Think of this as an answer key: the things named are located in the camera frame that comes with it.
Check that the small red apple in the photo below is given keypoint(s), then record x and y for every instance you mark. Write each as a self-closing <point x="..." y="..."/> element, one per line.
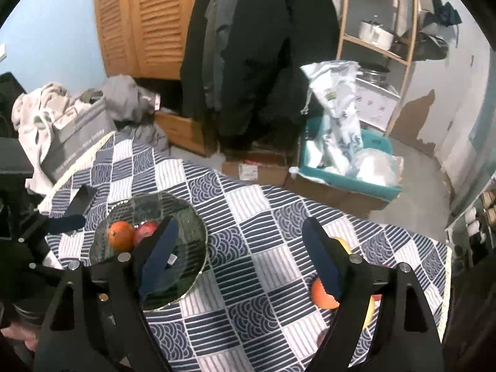
<point x="144" y="232"/>

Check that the white printed storage box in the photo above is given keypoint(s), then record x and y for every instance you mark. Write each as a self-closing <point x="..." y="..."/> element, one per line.
<point x="376" y="102"/>

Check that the white printed plastic bag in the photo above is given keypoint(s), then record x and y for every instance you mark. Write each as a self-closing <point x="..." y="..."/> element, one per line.
<point x="337" y="97"/>

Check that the glass bowl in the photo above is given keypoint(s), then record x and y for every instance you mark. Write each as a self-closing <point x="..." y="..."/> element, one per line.
<point x="186" y="211"/>

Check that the beige clothing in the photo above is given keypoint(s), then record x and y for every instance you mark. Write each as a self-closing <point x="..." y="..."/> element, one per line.
<point x="38" y="100"/>

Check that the grey storage bag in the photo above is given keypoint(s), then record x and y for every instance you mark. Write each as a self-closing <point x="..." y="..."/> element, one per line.
<point x="73" y="139"/>

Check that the white pot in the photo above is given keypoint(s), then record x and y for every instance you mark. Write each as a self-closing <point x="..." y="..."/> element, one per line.
<point x="374" y="35"/>

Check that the clear plastic bag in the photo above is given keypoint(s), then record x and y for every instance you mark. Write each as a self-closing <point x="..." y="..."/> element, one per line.
<point x="376" y="166"/>

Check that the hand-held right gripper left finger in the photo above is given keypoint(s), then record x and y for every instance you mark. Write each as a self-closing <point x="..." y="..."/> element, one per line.
<point x="159" y="255"/>

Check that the white wall switch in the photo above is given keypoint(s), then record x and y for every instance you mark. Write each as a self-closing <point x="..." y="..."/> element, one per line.
<point x="2" y="52"/>

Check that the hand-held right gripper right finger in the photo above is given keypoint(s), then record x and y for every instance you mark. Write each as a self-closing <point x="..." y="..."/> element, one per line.
<point x="323" y="259"/>

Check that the small labelled cardboard box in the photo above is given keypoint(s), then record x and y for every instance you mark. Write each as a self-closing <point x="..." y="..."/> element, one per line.
<point x="232" y="172"/>

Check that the large cardboard box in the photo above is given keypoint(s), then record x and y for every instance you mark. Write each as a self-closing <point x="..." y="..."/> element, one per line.
<point x="333" y="198"/>

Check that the wooden shelf rack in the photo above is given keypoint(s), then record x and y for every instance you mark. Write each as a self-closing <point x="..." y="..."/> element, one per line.
<point x="368" y="45"/>

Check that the wooden louvered wardrobe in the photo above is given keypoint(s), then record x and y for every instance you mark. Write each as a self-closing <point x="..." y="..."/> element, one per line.
<point x="155" y="19"/>

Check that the grey clothing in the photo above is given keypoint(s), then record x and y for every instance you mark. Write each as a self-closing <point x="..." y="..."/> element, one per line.
<point x="124" y="97"/>

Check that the dark hanging clothes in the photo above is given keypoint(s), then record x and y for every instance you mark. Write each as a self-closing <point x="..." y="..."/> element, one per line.
<point x="445" y="13"/>

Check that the grey coat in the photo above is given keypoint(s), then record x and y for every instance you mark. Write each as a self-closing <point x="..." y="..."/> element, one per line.
<point x="221" y="46"/>

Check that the metal pot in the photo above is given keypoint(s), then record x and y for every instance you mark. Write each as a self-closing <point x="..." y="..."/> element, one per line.
<point x="374" y="73"/>

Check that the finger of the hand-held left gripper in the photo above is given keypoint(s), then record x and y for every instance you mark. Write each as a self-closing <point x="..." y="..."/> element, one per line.
<point x="80" y="199"/>
<point x="68" y="223"/>

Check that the blue white patterned tablecloth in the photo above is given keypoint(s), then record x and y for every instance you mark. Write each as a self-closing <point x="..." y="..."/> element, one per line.
<point x="252" y="240"/>

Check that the teal plastic bin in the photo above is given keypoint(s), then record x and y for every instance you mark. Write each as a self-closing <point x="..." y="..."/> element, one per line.
<point x="348" y="184"/>

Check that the black coat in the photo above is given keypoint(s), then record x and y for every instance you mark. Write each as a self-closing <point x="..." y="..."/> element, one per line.
<point x="263" y="66"/>

